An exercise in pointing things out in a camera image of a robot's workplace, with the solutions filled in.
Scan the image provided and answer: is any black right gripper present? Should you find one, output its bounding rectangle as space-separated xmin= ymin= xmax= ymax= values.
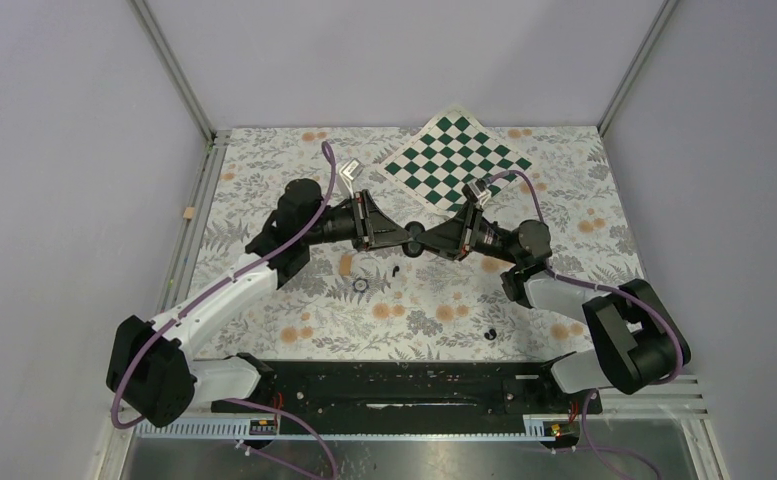
xmin=414 ymin=200 xmax=522 ymax=265

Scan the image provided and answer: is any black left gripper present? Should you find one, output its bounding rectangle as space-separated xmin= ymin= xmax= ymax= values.
xmin=303 ymin=190 xmax=414 ymax=253

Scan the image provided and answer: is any black earbud charging case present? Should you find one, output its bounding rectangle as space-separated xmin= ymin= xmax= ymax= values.
xmin=402 ymin=221 xmax=425 ymax=258

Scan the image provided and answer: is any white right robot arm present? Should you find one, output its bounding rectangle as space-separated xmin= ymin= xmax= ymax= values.
xmin=413 ymin=204 xmax=691 ymax=412

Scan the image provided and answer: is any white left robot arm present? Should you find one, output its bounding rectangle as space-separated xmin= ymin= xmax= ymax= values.
xmin=106 ymin=179 xmax=411 ymax=428

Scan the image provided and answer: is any small wooden block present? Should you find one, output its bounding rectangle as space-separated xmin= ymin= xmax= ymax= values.
xmin=338 ymin=254 xmax=353 ymax=277

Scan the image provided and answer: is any blue poker chip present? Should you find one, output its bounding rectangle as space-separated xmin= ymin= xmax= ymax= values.
xmin=352 ymin=278 xmax=369 ymax=293

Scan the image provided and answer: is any floral table mat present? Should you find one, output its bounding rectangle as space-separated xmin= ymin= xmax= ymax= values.
xmin=190 ymin=127 xmax=642 ymax=361

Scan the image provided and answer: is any green white chessboard mat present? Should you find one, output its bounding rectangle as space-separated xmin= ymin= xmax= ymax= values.
xmin=377 ymin=107 xmax=532 ymax=220

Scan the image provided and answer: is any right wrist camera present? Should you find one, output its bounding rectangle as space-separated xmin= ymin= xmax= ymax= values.
xmin=462 ymin=179 xmax=492 ymax=209

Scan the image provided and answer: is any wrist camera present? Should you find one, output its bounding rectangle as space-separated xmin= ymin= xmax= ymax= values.
xmin=462 ymin=179 xmax=492 ymax=209
xmin=338 ymin=159 xmax=363 ymax=198

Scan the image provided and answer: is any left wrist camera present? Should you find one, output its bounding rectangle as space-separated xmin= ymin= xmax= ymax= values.
xmin=338 ymin=159 xmax=363 ymax=198

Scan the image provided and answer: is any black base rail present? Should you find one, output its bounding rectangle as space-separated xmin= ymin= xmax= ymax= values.
xmin=209 ymin=359 xmax=605 ymax=439

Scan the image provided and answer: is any white cable duct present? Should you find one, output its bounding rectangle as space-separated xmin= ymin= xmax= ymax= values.
xmin=134 ymin=414 xmax=565 ymax=442

